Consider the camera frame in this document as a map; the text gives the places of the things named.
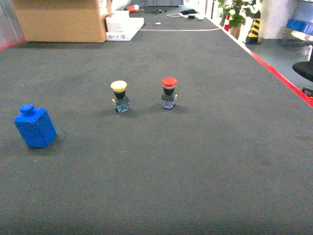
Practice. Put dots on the blue block part with knob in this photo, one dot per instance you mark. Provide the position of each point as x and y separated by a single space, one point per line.
35 126

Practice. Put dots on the black office chair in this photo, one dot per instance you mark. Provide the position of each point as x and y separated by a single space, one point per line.
305 68

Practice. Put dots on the yellow black striped bollard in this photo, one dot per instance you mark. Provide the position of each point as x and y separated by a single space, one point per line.
253 35

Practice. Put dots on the large cardboard box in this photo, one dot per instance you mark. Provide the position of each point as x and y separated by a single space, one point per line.
65 21

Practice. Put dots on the yellow mushroom push button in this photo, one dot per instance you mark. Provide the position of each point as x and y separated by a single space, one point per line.
121 101

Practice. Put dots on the red white traffic cone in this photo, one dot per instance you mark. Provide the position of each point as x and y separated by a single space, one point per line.
227 23

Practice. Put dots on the red mushroom push button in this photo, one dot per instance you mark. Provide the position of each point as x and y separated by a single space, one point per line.
169 97

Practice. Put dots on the black flat device on floor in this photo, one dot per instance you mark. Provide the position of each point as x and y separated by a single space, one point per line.
189 11

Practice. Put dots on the small white box on top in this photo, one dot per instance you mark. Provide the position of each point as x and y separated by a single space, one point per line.
116 22

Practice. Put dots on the potted green plant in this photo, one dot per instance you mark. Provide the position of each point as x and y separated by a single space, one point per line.
239 11

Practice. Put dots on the white flat box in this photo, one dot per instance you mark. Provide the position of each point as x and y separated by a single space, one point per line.
132 26

